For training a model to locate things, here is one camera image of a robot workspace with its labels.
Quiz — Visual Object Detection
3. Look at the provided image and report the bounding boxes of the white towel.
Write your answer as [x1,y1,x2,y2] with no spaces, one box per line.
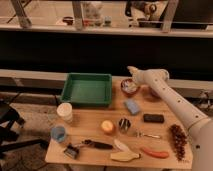
[122,80,138,93]

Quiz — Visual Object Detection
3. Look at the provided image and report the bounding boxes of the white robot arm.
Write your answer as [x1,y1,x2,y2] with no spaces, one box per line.
[127,66,213,171]

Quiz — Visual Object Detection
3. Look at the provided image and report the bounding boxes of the red bowl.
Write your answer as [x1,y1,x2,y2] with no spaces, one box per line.
[121,78,140,97]

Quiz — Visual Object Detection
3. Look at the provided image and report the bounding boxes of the blue sponge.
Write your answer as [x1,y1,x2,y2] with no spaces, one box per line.
[124,99,140,115]

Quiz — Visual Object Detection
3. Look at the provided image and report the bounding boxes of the black rectangular block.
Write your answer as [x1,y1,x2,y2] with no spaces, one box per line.
[143,114,164,123]

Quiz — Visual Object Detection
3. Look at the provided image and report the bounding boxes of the small metal cup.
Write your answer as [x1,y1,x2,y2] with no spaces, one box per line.
[119,118,131,133]

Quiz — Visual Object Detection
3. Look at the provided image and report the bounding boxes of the green plastic tray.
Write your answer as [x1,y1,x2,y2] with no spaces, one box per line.
[60,73,112,107]

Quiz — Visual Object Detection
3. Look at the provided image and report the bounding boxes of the orange round fruit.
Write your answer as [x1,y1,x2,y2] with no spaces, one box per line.
[101,120,115,134]

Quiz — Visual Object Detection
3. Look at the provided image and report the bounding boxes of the silver metal utensil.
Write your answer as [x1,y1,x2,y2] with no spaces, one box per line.
[136,132,162,139]

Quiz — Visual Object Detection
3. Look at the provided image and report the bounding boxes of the white plastic spatula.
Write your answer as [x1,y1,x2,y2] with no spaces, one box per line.
[114,139,130,152]

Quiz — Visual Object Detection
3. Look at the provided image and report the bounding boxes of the dark red grape bunch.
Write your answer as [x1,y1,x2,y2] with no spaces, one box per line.
[169,124,187,161]

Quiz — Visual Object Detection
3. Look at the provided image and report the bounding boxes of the white plastic cup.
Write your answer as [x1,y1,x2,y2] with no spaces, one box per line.
[57,103,73,122]

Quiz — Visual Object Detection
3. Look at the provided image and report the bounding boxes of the orange carrot toy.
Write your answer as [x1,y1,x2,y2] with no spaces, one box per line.
[140,147,169,159]

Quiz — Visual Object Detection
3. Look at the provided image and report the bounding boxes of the blue plastic cup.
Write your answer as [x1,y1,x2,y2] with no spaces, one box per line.
[50,126,66,143]

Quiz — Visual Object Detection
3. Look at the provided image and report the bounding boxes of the black office chair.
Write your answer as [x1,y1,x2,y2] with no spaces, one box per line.
[0,93,50,155]

